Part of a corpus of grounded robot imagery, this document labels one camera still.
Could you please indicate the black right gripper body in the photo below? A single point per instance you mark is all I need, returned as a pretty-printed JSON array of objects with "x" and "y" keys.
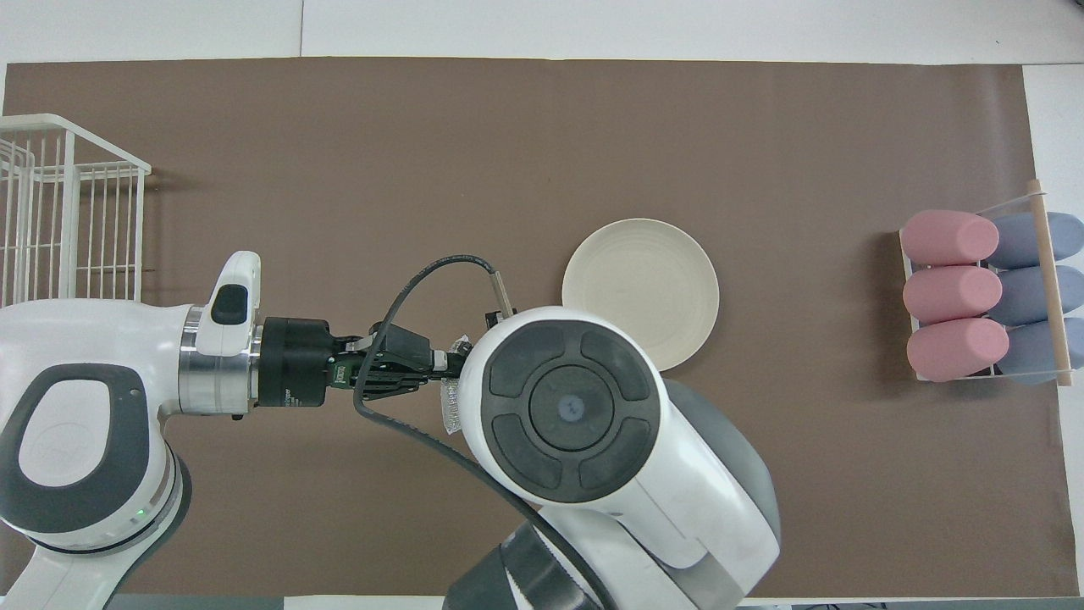
[{"x": 498, "y": 319}]

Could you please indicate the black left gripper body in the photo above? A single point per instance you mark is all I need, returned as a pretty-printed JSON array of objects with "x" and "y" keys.
[{"x": 292, "y": 363}]

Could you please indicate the clear plastic bag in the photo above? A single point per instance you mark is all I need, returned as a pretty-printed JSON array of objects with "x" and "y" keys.
[{"x": 453, "y": 411}]

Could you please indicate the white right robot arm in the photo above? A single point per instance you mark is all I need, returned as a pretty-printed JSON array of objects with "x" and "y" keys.
[{"x": 677, "y": 491}]

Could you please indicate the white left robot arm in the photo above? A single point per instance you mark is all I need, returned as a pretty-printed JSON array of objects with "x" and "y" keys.
[{"x": 85, "y": 339}]

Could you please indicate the cream round plate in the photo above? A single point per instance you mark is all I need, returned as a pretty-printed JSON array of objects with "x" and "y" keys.
[{"x": 644, "y": 271}]

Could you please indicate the brown table mat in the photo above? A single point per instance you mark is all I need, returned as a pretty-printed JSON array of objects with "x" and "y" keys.
[{"x": 847, "y": 466}]

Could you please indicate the pink plastic cup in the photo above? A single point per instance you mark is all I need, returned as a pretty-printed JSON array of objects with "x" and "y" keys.
[
  {"x": 953, "y": 349},
  {"x": 948, "y": 237},
  {"x": 948, "y": 295}
]

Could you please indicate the blue plastic cup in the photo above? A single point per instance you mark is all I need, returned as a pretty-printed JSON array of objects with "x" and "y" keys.
[
  {"x": 1025, "y": 240},
  {"x": 1026, "y": 295},
  {"x": 1029, "y": 356}
]

